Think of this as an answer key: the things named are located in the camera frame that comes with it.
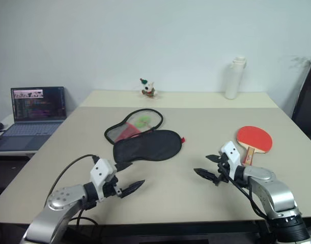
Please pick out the open grey laptop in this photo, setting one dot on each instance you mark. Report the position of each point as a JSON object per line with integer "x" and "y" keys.
{"x": 30, "y": 114}

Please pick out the green zipper pull charm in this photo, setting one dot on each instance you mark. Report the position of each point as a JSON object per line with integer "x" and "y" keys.
{"x": 143, "y": 121}

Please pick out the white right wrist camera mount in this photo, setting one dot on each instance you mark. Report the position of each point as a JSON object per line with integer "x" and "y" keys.
{"x": 232, "y": 152}

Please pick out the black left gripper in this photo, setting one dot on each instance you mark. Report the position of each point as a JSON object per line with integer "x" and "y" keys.
{"x": 110, "y": 188}

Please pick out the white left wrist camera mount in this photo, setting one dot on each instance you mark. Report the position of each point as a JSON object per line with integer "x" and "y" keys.
{"x": 101, "y": 170}

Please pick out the white plush dog toy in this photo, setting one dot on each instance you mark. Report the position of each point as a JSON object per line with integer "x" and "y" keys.
{"x": 148, "y": 89}

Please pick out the black office chair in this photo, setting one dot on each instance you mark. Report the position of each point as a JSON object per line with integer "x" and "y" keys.
{"x": 306, "y": 106}

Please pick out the white water bottle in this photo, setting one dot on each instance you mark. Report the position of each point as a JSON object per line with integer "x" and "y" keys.
{"x": 232, "y": 81}

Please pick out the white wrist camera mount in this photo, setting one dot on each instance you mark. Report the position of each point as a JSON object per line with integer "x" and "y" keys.
{"x": 101, "y": 170}
{"x": 232, "y": 152}

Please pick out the black and red paddle case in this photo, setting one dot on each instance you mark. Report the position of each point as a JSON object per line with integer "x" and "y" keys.
{"x": 147, "y": 146}

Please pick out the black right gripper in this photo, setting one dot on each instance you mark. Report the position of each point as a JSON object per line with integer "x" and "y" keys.
{"x": 224, "y": 174}

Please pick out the red table tennis paddle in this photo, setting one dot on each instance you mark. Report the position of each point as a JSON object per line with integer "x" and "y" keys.
{"x": 255, "y": 137}

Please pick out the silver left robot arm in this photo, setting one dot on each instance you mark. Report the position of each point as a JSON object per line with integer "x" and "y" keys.
{"x": 61, "y": 198}

